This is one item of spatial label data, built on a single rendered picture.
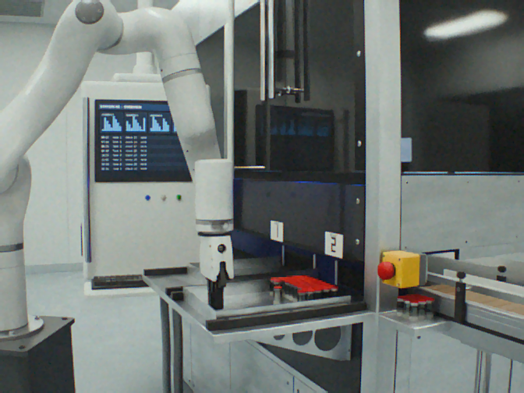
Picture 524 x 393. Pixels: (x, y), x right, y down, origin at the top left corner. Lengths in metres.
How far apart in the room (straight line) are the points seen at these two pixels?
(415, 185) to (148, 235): 1.12
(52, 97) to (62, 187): 5.40
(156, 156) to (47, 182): 4.57
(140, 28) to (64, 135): 5.42
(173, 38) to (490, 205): 0.91
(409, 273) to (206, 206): 0.47
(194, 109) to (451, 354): 0.91
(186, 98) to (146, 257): 1.04
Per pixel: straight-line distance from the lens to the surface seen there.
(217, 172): 1.14
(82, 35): 1.13
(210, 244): 1.15
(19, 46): 6.71
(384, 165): 1.25
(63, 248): 6.63
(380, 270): 1.19
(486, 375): 1.27
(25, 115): 1.18
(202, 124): 1.14
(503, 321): 1.15
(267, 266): 1.85
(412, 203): 1.30
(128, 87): 2.07
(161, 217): 2.07
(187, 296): 1.36
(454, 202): 1.40
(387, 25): 1.30
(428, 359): 1.44
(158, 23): 1.18
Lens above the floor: 1.22
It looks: 3 degrees down
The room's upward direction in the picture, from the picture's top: straight up
